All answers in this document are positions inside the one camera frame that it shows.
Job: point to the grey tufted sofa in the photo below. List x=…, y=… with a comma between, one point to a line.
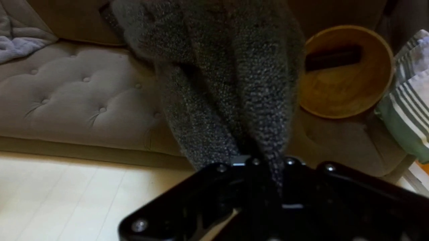
x=72, y=98

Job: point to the white green striped towel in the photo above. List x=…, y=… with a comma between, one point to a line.
x=410, y=102

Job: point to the black bar-shaped object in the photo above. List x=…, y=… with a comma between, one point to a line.
x=333, y=59

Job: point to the dark grey knitted blanket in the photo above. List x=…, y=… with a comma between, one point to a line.
x=223, y=80

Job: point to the round wooden bowl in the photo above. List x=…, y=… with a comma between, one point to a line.
x=344, y=94

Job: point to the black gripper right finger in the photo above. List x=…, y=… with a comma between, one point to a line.
x=357, y=201

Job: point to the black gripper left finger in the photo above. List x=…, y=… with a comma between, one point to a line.
x=188, y=205

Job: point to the pale blue-grey cloth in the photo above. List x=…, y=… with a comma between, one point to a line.
x=21, y=31

